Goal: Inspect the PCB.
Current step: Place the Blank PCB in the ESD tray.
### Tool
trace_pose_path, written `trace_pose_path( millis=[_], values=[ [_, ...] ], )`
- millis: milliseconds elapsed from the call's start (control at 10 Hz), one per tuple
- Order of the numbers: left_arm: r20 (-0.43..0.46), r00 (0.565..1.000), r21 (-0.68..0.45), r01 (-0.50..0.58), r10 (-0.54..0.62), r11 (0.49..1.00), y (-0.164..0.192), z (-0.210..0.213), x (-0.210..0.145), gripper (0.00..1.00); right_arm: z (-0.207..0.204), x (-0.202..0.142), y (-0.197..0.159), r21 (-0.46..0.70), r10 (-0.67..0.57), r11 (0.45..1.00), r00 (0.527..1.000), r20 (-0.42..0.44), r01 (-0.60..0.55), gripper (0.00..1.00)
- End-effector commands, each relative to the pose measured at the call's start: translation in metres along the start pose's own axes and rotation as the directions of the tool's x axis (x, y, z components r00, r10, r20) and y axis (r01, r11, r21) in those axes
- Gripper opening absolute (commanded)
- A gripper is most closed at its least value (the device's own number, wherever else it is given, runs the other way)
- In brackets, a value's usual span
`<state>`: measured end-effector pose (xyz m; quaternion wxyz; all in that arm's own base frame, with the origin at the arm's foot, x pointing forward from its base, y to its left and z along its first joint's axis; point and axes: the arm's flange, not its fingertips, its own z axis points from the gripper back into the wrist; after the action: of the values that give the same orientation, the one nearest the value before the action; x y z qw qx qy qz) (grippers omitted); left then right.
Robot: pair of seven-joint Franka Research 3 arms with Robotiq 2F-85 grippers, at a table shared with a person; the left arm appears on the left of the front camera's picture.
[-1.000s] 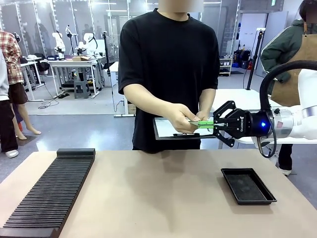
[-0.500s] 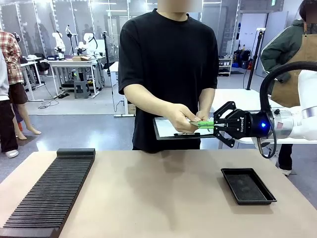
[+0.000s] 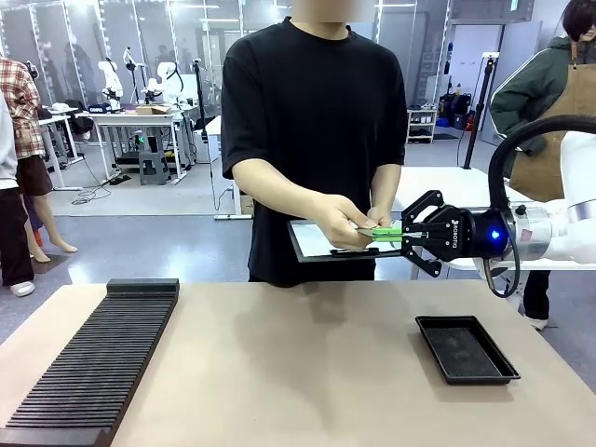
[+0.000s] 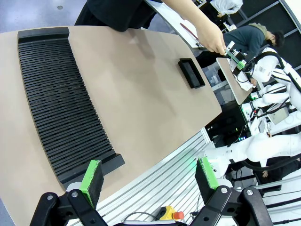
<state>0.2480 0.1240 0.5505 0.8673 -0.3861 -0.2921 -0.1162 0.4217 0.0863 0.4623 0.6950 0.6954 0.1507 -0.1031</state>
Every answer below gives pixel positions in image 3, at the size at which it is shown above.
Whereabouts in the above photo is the black tripod pole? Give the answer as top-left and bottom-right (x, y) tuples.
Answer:
(462, 51), (500, 170)

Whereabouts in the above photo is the person in plaid shirt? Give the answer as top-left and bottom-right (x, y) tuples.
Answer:
(0, 53), (79, 264)

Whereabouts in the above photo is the person's left forearm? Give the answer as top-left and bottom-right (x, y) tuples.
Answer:
(371, 162), (402, 211)

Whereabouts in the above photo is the thin black right gripper cable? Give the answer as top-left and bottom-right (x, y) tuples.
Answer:
(481, 218), (526, 300)

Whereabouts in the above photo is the black background camera tripod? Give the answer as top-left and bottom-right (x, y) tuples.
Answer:
(191, 58), (210, 165)

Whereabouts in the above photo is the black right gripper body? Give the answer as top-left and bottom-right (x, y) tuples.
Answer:
(429, 208), (514, 262)

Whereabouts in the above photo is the black clipboard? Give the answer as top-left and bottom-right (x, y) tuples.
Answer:
(285, 217), (405, 264)

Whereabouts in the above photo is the white background side table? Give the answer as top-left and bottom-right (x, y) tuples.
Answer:
(203, 114), (255, 221)

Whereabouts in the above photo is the small white background desk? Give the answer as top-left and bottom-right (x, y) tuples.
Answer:
(38, 108), (86, 191)

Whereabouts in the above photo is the black plastic tray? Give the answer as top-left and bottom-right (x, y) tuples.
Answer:
(414, 315), (522, 386)

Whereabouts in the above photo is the person's left hand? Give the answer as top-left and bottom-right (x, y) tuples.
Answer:
(365, 205), (395, 231)

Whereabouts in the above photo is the person in black T-shirt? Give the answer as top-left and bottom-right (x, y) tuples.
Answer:
(220, 15), (409, 288)

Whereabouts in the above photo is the person in brown apron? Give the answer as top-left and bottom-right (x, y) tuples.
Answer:
(489, 0), (596, 332)

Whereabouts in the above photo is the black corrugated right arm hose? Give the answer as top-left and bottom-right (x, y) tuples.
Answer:
(487, 115), (596, 213)

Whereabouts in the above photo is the person's right forearm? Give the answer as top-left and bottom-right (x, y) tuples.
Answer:
(232, 159), (337, 225)

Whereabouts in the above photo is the white shoe rack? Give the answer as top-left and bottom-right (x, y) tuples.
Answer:
(406, 107), (440, 145)

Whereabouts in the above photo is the green PCB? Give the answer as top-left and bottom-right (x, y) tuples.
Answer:
(355, 225), (404, 239)

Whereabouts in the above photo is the person's right hand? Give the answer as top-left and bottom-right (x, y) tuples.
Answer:
(319, 192), (379, 251)

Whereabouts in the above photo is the grey step stool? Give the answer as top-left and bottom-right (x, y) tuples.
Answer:
(138, 149), (169, 187)

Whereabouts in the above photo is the black slotted PCB rack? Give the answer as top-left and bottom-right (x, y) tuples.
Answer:
(0, 278), (182, 447)

